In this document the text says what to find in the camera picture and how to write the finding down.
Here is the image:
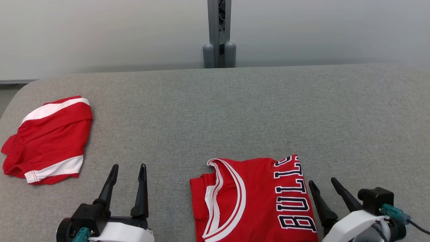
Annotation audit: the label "red jersey with white sleeves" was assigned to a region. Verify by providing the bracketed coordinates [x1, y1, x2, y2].
[190, 154, 319, 242]

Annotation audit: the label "grey metal partition post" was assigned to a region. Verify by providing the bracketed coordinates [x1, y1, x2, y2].
[203, 0, 237, 69]

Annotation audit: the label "red shorts with white stripes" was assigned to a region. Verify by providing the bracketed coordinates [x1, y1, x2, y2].
[1, 95, 93, 185]

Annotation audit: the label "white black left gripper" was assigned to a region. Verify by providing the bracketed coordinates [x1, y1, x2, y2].
[56, 164, 155, 242]

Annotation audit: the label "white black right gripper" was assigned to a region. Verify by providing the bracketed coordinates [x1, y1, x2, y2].
[308, 177, 407, 242]

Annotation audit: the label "right camera cable teal plug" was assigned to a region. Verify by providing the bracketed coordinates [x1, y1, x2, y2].
[381, 203, 430, 235]

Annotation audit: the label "left camera cable teal plug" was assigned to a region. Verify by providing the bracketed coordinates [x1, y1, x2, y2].
[72, 228, 92, 242]

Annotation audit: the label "camera cable teal plug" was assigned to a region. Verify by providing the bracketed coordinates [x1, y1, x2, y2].
[72, 228, 92, 242]
[381, 203, 430, 235]

